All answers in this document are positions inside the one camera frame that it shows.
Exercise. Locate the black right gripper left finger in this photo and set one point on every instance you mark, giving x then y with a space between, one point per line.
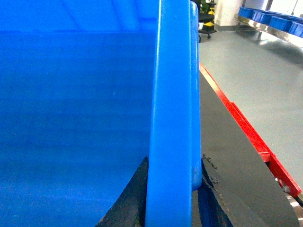
130 207

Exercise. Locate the steel shelf with blue bins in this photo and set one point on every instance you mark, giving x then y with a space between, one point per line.
285 27

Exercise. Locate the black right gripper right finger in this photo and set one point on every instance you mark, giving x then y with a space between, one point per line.
229 198

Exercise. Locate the red table edge frame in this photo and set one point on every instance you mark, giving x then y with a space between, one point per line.
275 166

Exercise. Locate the black office chair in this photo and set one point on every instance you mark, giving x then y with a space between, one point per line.
206 9

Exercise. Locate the large blue plastic crate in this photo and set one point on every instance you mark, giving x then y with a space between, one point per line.
88 88

